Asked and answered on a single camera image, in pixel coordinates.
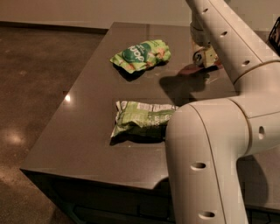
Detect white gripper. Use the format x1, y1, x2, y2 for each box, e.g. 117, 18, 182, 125
189, 17, 219, 69

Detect red coke can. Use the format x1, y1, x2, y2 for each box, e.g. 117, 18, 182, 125
192, 49, 222, 70

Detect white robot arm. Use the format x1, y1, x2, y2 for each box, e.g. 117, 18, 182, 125
165, 0, 280, 224

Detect green chip bag far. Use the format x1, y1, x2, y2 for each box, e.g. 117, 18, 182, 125
110, 39, 172, 74

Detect green chip bag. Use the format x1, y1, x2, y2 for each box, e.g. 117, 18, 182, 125
111, 101, 178, 139
110, 39, 172, 74

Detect black object at right edge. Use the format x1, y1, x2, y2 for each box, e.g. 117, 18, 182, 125
269, 17, 280, 56

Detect green chip bag near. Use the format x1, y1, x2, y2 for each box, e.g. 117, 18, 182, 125
111, 101, 178, 139

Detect dark counter cabinet drawers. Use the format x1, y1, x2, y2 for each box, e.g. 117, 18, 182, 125
21, 170, 280, 224

